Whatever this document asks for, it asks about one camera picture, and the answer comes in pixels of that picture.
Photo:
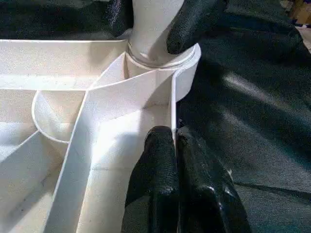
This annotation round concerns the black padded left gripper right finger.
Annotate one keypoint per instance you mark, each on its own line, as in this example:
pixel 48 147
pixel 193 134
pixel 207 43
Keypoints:
pixel 206 194

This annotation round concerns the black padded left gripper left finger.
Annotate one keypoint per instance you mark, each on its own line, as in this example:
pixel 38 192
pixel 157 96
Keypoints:
pixel 155 189

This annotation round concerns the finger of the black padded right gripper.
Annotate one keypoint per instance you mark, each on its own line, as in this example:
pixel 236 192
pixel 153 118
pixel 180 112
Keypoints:
pixel 119 17
pixel 194 24

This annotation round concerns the white plastic table leg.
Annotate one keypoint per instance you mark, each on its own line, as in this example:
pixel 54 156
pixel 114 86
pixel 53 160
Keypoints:
pixel 155 29

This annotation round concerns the white plastic table top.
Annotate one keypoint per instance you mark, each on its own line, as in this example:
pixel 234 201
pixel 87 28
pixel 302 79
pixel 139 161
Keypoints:
pixel 48 107

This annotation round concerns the black work mat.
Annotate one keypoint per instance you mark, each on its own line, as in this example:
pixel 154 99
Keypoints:
pixel 262 121

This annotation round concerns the brown cardboard box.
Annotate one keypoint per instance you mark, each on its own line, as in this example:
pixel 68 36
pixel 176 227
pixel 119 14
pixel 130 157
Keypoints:
pixel 303 9

